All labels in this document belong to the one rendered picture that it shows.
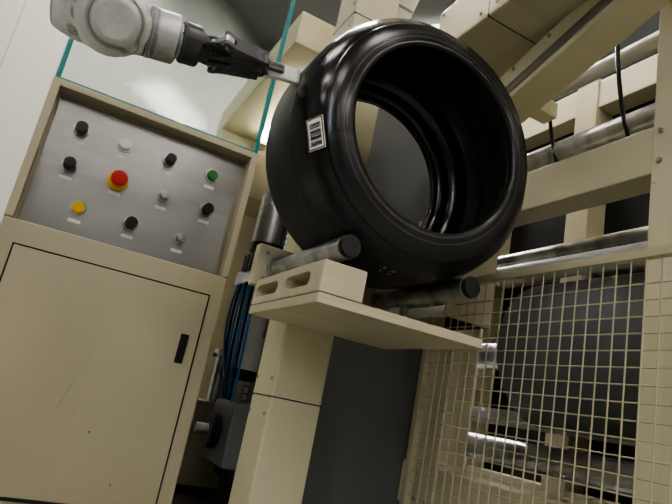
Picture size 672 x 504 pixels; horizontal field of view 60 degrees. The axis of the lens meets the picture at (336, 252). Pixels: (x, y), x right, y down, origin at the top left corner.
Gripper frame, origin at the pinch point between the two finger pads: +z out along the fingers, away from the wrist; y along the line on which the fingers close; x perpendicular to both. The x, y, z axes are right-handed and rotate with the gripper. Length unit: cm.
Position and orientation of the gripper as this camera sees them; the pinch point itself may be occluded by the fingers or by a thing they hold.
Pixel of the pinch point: (282, 72)
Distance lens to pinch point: 121.2
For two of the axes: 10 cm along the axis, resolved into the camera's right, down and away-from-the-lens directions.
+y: -4.6, 1.5, 8.8
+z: 8.9, 1.5, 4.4
